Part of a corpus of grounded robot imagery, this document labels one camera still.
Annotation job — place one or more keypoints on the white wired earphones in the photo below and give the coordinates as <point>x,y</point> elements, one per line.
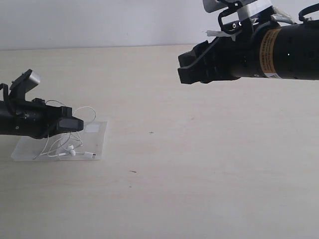
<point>69,150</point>

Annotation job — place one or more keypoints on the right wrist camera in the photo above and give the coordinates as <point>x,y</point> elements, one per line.
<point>245,8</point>

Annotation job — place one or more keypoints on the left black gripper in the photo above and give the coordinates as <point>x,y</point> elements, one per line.
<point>37,120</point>

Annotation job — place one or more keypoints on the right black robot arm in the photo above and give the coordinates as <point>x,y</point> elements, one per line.
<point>272,51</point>

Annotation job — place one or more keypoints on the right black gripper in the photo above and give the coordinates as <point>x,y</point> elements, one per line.
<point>225,58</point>

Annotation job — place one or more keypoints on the translucent plastic storage case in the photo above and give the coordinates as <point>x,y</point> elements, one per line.
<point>84,145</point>

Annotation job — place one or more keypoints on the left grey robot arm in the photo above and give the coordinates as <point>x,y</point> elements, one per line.
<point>6,120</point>

